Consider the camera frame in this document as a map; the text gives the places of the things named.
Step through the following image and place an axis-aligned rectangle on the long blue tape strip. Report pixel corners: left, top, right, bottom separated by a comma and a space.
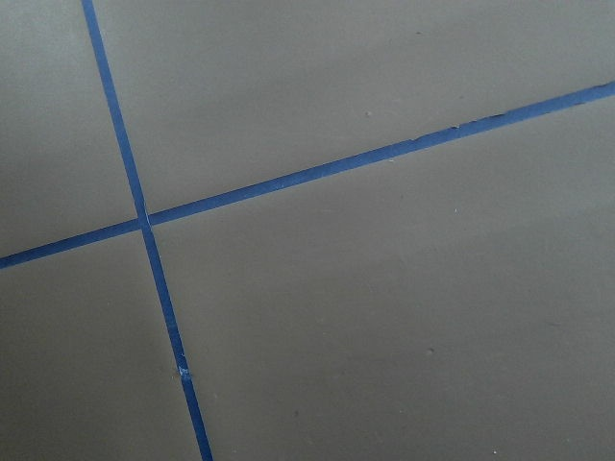
81, 1, 213, 460

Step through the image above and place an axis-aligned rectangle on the crossing blue tape strip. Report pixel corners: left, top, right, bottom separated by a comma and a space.
1, 82, 614, 269

